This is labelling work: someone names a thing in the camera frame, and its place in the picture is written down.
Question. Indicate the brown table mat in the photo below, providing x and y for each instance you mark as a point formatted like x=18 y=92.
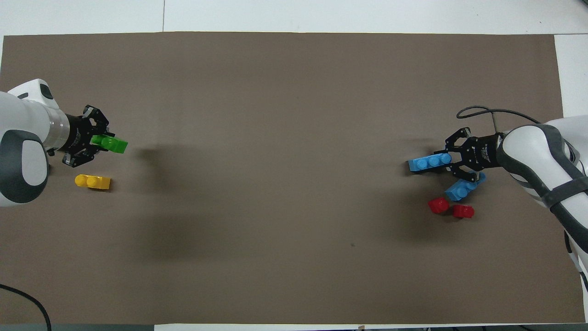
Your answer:
x=285 y=161

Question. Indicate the yellow two-stud toy block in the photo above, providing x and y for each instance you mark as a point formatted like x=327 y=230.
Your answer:
x=93 y=182

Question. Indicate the blue three-stud toy block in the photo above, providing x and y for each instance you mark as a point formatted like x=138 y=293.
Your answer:
x=461 y=189
x=427 y=163

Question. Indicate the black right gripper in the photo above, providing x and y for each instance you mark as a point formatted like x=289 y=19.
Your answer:
x=482 y=151

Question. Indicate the green two-stud toy block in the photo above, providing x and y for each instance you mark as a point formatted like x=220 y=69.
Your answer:
x=112 y=145

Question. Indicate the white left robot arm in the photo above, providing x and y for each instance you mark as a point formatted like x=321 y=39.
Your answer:
x=27 y=138

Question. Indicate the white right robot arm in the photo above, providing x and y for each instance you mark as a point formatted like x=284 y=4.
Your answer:
x=537 y=151

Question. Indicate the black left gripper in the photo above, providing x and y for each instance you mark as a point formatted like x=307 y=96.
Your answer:
x=79 y=135

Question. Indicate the small red toy block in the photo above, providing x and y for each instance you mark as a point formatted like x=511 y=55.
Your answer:
x=438 y=205
x=463 y=211

